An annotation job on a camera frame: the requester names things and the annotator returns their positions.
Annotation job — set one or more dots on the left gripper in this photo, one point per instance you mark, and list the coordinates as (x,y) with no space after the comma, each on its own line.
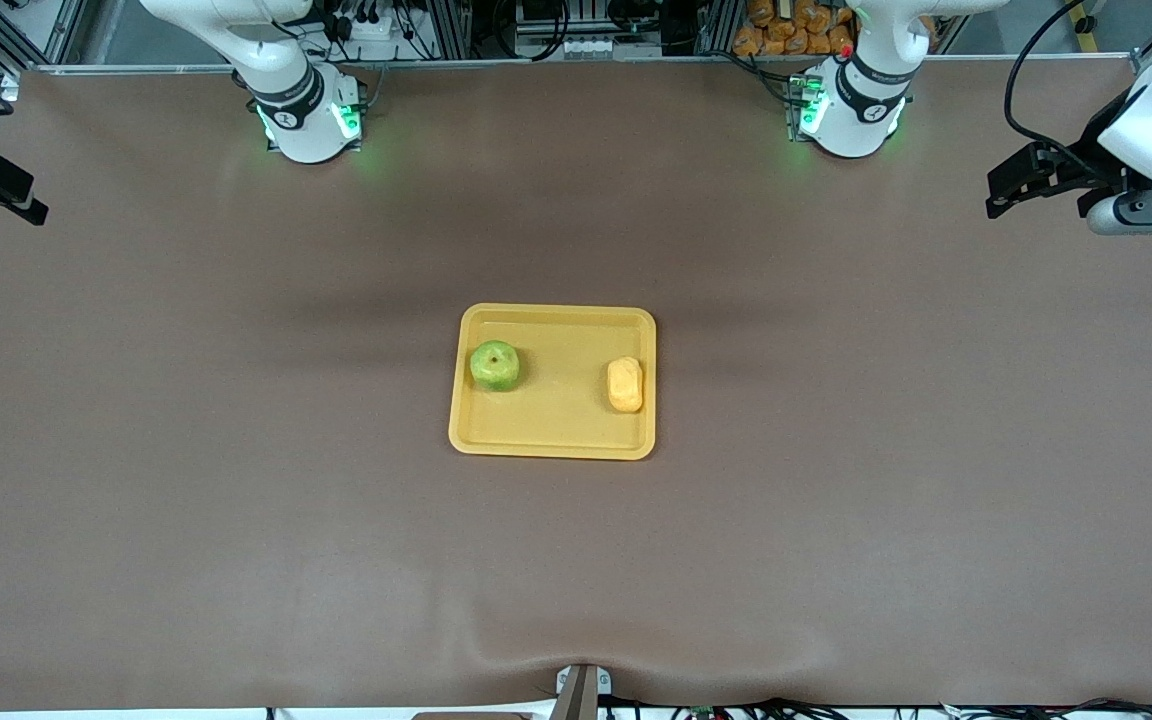
(1086,161)

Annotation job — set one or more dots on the yellow potato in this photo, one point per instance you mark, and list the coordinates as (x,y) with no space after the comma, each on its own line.
(625,385)

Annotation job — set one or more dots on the green apple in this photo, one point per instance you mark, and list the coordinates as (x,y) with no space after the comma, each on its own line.
(495,365)

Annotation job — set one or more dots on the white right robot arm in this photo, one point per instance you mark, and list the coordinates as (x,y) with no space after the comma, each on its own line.
(301,120)

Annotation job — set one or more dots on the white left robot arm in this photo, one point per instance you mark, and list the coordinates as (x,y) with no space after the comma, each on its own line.
(851,120)

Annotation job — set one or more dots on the yellow plastic tray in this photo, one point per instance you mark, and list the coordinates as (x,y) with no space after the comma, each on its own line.
(561,425)

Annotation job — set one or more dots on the bag of orange items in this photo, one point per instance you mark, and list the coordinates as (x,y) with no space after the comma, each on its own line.
(794,28)

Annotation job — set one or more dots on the white power strip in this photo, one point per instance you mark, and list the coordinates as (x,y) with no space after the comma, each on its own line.
(364,28)

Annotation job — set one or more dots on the brown table mat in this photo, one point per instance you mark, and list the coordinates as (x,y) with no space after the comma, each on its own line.
(576,560)

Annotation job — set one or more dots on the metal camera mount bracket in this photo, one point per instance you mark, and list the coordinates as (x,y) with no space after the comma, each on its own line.
(582,692)

